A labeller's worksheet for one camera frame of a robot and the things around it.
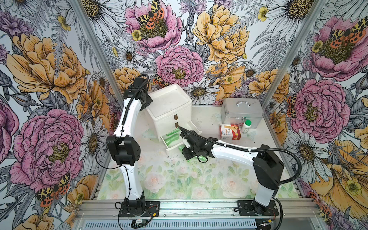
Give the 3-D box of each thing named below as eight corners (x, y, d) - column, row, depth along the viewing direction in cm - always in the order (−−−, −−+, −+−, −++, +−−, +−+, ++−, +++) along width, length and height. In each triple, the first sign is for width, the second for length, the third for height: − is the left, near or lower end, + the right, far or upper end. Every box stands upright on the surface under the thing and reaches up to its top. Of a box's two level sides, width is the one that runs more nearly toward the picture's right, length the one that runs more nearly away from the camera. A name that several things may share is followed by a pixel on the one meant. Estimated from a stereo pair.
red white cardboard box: (220, 140, 103) (221, 136, 100) (218, 127, 111) (219, 123, 107) (240, 140, 103) (241, 136, 100) (236, 127, 111) (238, 123, 107)
